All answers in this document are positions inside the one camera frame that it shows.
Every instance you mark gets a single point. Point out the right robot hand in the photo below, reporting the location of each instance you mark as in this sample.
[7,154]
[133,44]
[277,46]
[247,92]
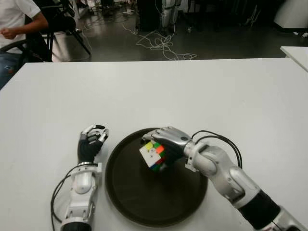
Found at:
[174,144]

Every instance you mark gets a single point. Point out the multicoloured Rubik's cube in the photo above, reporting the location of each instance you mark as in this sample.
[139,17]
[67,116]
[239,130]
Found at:
[150,155]

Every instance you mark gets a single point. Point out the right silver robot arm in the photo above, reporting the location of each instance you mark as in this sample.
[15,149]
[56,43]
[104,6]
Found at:
[231,178]

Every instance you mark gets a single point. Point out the round dark brown plate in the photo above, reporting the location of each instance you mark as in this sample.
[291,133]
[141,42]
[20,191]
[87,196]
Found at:
[144,192]

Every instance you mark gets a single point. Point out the silver standing robot legs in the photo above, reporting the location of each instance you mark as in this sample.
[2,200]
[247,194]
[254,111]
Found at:
[166,14]

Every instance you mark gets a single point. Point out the black cabinet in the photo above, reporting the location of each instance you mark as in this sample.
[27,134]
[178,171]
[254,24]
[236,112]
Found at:
[148,14]

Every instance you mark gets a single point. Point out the white side table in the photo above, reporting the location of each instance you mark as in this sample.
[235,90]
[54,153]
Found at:
[296,54]

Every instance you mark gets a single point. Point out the black folding chair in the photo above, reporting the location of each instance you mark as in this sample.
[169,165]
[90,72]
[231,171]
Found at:
[63,22]

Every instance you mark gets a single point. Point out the black armchair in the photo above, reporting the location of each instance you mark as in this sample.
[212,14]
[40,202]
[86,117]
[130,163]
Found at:
[36,45]

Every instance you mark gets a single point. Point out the white cabinet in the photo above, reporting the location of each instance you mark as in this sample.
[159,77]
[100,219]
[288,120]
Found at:
[293,14]

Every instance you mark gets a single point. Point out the person in white shirt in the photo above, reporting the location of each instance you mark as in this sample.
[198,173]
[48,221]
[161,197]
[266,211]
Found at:
[12,14]

